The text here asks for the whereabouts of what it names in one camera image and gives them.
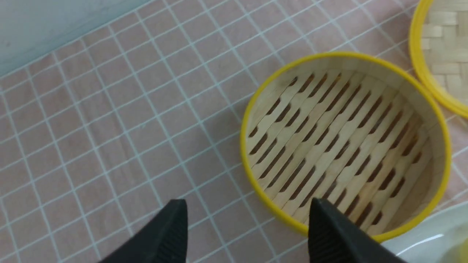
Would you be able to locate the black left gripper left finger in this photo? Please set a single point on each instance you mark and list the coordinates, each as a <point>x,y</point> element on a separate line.
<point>163,240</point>

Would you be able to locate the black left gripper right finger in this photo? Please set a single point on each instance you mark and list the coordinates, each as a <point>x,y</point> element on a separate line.
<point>333,238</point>

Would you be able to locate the yellow steamed bun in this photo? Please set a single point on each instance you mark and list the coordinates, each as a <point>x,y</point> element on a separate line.
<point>457,254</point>

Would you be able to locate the white square plate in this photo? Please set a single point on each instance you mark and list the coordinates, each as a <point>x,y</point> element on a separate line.
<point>429,241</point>

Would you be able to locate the yellow rimmed bamboo steamer basket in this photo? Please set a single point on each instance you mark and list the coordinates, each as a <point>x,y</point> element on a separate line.
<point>355,130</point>

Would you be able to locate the yellow rimmed woven steamer lid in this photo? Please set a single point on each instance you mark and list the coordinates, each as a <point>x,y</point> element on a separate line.
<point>438,46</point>

